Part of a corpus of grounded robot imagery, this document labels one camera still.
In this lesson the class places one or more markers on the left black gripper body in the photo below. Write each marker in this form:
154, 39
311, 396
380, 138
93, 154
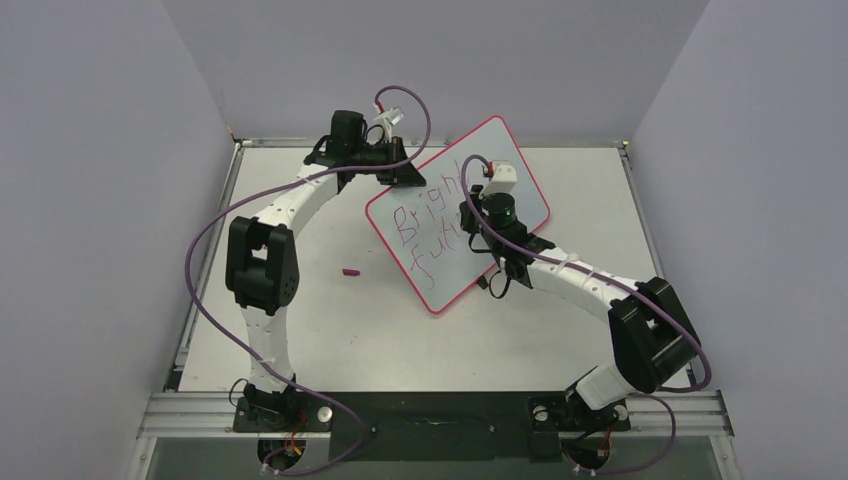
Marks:
386, 153

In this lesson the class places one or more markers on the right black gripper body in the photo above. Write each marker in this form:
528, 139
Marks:
472, 216

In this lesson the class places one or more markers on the pink-framed whiteboard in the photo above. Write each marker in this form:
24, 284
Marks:
420, 227

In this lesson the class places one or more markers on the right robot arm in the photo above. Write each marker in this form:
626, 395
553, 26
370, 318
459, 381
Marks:
652, 337

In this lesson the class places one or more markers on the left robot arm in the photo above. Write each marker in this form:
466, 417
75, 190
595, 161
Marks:
262, 269

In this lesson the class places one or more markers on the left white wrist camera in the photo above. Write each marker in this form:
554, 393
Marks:
387, 118

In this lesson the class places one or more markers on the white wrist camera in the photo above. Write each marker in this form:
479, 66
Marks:
387, 118
501, 176

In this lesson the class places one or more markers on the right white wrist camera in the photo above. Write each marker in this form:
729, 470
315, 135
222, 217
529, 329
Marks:
501, 176

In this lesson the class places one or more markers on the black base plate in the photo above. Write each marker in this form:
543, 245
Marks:
540, 428

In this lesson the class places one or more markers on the aluminium front rail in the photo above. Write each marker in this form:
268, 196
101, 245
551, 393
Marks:
213, 415

